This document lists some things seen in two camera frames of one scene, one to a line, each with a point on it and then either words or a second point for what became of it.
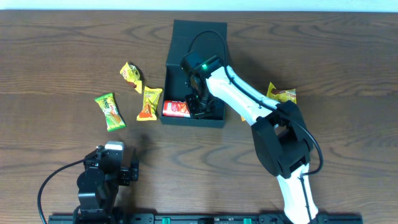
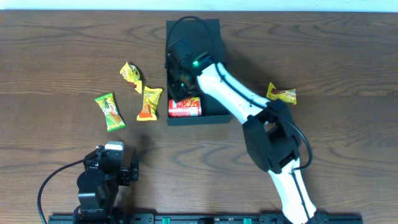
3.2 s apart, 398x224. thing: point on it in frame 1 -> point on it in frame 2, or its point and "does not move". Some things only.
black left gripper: [127, 177] does not move
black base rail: [204, 219] does not move
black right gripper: [194, 112] -> [174, 93]
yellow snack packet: [282, 94] does not move
